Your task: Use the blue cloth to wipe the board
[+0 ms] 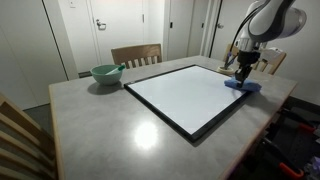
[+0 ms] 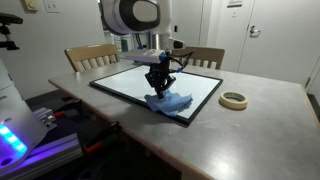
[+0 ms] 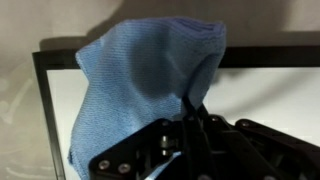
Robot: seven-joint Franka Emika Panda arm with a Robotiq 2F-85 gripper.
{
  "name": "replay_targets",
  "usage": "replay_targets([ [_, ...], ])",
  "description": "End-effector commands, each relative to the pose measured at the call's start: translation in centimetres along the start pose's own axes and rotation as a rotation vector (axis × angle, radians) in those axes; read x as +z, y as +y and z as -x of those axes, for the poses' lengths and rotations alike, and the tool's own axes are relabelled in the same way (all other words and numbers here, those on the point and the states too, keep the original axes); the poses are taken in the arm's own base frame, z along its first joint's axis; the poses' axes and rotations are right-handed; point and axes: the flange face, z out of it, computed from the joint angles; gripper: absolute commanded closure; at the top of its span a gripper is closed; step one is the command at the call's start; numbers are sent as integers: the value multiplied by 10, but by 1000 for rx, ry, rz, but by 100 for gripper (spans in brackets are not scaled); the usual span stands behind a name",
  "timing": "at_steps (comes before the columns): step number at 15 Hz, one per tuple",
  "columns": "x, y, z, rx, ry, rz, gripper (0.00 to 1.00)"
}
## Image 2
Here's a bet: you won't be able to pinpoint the black camera on mount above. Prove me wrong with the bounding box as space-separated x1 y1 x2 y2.
0 12 24 52

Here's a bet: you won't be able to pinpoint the beige masking tape roll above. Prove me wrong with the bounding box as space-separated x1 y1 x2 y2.
218 90 249 111

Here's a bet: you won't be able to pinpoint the blue cloth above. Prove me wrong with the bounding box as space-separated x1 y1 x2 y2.
143 89 194 118

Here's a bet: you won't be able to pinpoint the white robot base blue lights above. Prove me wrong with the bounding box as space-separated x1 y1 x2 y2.
0 59 49 176

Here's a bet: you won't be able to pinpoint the beige wall thermostat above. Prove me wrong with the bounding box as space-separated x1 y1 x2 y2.
22 0 39 13

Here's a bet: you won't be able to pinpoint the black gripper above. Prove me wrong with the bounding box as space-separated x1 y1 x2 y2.
145 61 177 100

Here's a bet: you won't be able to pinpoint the black framed whiteboard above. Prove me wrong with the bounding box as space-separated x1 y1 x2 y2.
88 63 224 127

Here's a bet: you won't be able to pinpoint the silver lever door handle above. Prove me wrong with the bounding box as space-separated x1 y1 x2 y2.
249 24 262 38

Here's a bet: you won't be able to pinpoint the silver metal bracket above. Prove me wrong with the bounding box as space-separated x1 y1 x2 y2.
32 107 58 132

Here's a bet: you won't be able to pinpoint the black clamp with orange handle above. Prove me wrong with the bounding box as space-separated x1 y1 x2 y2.
49 99 83 118
82 120 121 156

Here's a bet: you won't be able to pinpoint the white light switch plate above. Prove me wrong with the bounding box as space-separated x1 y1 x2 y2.
43 0 61 14

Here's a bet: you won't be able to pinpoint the aluminium mounting rail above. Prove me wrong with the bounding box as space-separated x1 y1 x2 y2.
0 133 84 180

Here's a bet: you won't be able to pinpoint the wooden slat-back chair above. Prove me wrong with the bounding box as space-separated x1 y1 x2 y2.
171 46 226 71
64 43 121 73

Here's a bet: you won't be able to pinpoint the white door with lever handle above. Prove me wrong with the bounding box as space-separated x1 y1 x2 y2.
237 0 320 84

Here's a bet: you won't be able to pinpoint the white door sign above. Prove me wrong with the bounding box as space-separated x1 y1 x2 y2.
227 0 243 8

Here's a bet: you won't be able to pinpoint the white kitchen stove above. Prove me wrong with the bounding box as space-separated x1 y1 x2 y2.
112 34 134 51

